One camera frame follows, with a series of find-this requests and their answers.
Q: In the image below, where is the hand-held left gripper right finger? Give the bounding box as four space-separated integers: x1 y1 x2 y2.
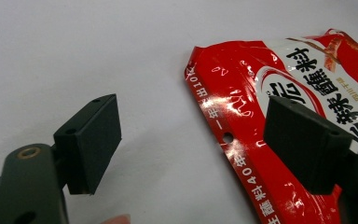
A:
263 95 355 196

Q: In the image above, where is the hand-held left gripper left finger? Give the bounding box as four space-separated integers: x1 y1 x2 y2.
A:
52 93 122 196

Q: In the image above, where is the red seasoning packet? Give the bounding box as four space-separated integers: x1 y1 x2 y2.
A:
184 28 358 224

